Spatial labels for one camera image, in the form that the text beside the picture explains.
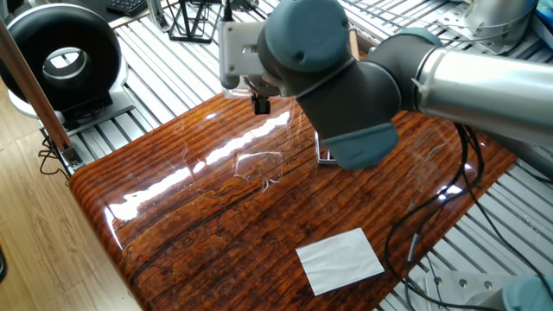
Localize flat white paper sheet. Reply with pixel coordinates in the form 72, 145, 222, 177
296, 227, 386, 297

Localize brown wooden post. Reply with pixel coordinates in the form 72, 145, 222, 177
0, 17, 77, 155

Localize white wire cup rack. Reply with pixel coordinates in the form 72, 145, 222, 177
315, 134, 340, 167

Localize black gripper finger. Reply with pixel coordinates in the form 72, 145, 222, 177
251, 92, 272, 116

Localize black keyboard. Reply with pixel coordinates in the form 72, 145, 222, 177
102, 0, 149, 16

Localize black round fan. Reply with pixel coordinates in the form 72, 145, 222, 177
0, 3, 124, 114

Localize clear glass cup with handle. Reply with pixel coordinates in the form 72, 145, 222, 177
235, 149, 288, 189

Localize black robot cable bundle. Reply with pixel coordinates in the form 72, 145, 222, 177
385, 121, 553, 299

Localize black wire stand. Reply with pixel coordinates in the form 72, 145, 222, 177
168, 0, 216, 44

